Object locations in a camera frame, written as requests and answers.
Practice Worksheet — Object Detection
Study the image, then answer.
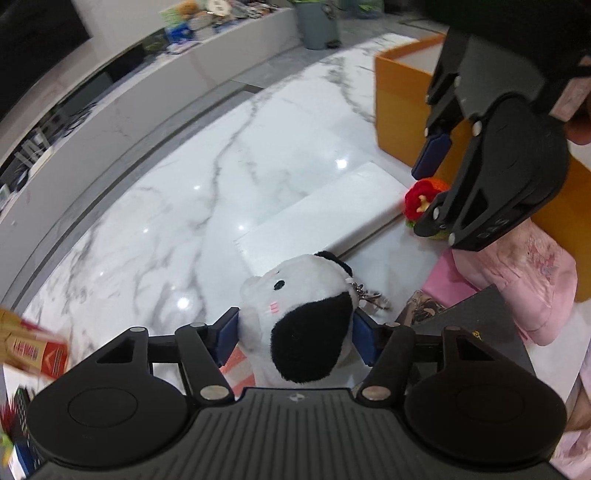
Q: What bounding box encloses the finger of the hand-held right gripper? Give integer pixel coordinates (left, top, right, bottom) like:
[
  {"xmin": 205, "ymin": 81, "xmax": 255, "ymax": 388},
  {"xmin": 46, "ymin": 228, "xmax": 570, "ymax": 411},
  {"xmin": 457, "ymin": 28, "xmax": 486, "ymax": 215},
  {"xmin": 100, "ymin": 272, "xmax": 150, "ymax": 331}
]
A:
[
  {"xmin": 412, "ymin": 32, "xmax": 546, "ymax": 180},
  {"xmin": 413, "ymin": 120, "xmax": 486, "ymax": 246}
]

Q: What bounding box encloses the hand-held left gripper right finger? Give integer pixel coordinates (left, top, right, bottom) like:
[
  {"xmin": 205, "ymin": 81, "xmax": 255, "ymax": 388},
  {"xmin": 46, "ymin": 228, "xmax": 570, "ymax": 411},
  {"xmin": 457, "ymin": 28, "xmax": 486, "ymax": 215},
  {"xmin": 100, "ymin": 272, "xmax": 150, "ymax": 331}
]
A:
[{"xmin": 353, "ymin": 307, "xmax": 499, "ymax": 403}]

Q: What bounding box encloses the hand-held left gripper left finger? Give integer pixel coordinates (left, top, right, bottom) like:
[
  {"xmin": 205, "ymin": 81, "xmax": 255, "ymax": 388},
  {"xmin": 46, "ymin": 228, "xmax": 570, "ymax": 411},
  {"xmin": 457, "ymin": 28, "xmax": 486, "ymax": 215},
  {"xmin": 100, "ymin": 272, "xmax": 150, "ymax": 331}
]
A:
[{"xmin": 95, "ymin": 307, "xmax": 242, "ymax": 407}]

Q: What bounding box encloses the red crochet toy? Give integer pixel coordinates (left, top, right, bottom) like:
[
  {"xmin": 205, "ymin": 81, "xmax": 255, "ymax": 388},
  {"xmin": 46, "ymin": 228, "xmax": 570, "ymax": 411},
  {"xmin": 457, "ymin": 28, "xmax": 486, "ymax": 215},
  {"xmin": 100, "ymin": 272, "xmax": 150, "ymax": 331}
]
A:
[{"xmin": 404, "ymin": 178, "xmax": 451, "ymax": 241}]

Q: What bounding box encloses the orange cardboard box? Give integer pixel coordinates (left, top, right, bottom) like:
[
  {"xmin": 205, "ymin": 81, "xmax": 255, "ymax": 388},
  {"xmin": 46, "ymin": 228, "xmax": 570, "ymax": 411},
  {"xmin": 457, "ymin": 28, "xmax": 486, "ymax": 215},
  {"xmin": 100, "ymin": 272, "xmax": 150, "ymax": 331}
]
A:
[{"xmin": 374, "ymin": 33, "xmax": 591, "ymax": 303}]

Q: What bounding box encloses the black and white plush dog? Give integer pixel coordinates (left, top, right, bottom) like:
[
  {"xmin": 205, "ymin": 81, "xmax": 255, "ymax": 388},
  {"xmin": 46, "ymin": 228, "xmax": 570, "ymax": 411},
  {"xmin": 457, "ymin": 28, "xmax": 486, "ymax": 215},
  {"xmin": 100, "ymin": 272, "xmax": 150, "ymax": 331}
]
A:
[{"xmin": 238, "ymin": 250, "xmax": 393, "ymax": 384}]

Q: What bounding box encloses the black box with gold print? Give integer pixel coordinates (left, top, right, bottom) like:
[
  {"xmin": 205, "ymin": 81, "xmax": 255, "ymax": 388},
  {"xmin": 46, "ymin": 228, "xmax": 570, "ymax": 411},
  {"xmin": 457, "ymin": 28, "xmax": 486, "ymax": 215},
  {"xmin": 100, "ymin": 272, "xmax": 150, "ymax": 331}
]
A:
[{"xmin": 413, "ymin": 284, "xmax": 536, "ymax": 384}]

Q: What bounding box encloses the person's right forearm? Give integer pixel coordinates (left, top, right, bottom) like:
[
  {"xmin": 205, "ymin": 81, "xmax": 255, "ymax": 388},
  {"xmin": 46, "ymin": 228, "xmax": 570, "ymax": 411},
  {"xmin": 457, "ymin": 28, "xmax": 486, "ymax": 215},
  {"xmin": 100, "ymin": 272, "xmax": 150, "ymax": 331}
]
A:
[{"xmin": 549, "ymin": 74, "xmax": 591, "ymax": 146}]

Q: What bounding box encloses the pink striped packet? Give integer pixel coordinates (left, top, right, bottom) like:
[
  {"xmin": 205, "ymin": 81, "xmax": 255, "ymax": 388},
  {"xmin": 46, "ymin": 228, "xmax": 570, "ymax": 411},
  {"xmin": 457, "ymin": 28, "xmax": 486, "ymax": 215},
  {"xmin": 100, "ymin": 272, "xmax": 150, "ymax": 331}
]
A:
[{"xmin": 219, "ymin": 346, "xmax": 259, "ymax": 398}]

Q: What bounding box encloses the person's pink clothing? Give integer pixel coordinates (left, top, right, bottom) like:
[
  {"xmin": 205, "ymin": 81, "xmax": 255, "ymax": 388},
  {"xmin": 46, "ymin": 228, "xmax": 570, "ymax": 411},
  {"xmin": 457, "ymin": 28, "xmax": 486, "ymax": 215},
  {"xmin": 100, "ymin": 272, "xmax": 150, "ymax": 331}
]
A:
[{"xmin": 422, "ymin": 217, "xmax": 591, "ymax": 480}]

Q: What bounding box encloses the white block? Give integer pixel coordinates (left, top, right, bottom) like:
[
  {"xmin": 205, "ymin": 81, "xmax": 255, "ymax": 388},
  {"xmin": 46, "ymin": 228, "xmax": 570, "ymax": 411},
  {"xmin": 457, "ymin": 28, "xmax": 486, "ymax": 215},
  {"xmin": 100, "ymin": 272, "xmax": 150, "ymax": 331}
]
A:
[{"xmin": 235, "ymin": 161, "xmax": 407, "ymax": 278}]

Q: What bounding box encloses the grey trash bin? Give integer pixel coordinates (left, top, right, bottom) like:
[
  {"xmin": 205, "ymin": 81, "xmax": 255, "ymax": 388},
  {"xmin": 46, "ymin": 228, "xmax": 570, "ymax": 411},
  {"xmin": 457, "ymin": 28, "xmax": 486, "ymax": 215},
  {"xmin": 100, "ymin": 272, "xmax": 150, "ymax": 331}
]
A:
[{"xmin": 293, "ymin": 0, "xmax": 343, "ymax": 51}]

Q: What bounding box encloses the red and gold box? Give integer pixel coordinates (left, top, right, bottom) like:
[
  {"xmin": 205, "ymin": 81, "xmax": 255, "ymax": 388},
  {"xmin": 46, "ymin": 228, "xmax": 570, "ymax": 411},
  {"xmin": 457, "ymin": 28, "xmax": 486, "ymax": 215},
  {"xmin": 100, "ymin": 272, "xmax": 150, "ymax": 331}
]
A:
[{"xmin": 0, "ymin": 307, "xmax": 70, "ymax": 381}]

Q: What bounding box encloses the blue booklet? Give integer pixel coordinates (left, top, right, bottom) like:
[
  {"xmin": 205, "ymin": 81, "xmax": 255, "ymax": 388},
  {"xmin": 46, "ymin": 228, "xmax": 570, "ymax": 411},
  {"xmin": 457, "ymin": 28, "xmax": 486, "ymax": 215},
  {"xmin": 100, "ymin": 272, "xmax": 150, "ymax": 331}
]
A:
[{"xmin": 9, "ymin": 388, "xmax": 40, "ymax": 478}]

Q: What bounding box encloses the white marble television console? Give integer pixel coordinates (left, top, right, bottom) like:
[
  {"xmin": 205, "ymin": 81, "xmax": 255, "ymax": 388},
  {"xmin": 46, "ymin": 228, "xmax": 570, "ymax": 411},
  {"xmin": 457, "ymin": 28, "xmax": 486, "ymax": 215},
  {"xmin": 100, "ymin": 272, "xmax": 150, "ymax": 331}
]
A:
[{"xmin": 0, "ymin": 4, "xmax": 305, "ymax": 222}]

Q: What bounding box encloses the black television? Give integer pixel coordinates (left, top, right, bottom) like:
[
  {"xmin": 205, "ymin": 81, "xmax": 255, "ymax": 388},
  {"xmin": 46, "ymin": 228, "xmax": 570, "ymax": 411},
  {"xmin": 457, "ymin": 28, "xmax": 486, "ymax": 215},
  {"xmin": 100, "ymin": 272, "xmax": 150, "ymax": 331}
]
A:
[{"xmin": 0, "ymin": 0, "xmax": 90, "ymax": 118}]

